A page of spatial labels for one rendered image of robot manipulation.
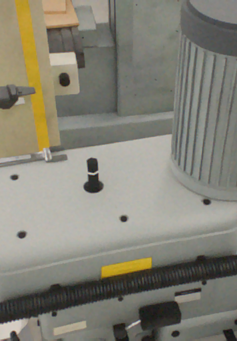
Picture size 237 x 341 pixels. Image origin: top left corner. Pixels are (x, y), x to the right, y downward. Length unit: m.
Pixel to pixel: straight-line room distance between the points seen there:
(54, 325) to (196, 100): 0.48
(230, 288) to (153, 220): 0.27
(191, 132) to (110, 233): 0.22
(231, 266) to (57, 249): 0.30
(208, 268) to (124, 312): 0.20
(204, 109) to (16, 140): 2.26
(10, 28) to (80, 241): 1.92
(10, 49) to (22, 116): 0.38
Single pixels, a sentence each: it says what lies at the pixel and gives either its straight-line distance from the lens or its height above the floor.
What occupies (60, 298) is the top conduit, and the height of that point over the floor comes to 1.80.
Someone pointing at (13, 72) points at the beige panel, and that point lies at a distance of 2.85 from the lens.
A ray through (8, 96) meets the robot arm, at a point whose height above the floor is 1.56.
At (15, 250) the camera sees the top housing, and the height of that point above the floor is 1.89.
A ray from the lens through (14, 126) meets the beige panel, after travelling 3.03.
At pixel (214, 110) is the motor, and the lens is 0.88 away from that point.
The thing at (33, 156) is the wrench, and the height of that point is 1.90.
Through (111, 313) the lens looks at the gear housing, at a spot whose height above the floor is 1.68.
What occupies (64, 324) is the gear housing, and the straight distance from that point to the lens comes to 1.08.
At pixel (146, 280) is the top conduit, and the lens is 0.97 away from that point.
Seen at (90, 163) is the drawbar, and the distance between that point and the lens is 0.96.
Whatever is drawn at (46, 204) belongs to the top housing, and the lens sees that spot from 0.98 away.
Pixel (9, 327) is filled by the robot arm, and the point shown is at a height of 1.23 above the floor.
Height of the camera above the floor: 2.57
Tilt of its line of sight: 41 degrees down
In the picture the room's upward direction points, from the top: 1 degrees counter-clockwise
